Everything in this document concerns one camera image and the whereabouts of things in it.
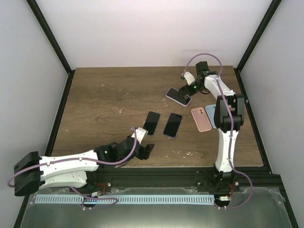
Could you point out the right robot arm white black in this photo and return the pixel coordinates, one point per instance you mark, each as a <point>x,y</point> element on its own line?
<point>229,110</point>

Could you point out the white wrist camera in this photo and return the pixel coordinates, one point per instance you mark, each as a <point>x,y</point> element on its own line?
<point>188,77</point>
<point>139,134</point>

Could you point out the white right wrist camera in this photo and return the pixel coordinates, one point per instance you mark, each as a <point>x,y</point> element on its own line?
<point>188,77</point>

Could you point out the black frame post left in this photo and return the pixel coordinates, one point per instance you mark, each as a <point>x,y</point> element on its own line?
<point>49,34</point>

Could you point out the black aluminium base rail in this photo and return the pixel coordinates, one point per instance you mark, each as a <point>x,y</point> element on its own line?
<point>204,178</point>

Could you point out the black frame post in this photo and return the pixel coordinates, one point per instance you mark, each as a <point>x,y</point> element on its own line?
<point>49,34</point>
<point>258,33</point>

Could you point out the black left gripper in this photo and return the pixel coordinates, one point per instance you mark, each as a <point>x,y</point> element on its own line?
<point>144,153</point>

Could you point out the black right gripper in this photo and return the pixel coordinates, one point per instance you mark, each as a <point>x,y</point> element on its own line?
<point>182,91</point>

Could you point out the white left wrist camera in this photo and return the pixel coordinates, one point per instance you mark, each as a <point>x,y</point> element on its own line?
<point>139,134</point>

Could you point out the light blue slotted cable duct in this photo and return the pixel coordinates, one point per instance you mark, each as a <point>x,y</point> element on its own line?
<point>128,199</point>

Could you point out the light blue phone case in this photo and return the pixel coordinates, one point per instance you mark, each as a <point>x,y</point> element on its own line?
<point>210,111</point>

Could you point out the blue phone black screen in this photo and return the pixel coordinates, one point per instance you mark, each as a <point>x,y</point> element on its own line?
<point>172,125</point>

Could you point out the black frame post right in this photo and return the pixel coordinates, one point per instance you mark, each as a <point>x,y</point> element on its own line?
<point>258,33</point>

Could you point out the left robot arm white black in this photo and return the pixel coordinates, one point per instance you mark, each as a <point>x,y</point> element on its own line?
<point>34,172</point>

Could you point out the teal phone black screen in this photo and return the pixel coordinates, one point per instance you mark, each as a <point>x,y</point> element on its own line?
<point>151,122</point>

